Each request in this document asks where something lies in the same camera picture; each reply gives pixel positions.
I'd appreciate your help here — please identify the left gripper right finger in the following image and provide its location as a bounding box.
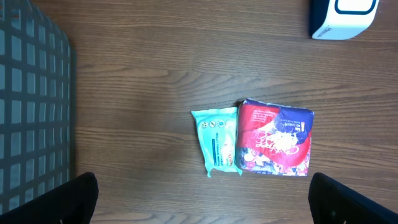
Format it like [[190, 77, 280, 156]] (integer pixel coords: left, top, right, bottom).
[[308, 172, 397, 224]]

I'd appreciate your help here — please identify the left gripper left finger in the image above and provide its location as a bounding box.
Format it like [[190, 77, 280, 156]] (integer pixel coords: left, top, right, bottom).
[[1, 172, 99, 224]]

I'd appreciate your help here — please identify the red purple pad pack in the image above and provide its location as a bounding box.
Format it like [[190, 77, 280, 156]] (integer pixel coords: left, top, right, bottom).
[[236, 98, 315, 177]]

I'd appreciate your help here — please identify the teal wipes packet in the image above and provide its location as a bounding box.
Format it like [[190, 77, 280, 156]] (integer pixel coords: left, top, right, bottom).
[[191, 107, 243, 178]]

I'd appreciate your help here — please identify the white barcode scanner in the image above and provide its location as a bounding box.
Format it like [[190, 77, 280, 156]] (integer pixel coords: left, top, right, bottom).
[[309, 0, 379, 40]]

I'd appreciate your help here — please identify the grey plastic basket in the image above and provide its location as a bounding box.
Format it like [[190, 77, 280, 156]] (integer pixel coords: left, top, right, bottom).
[[1, 0, 75, 213]]

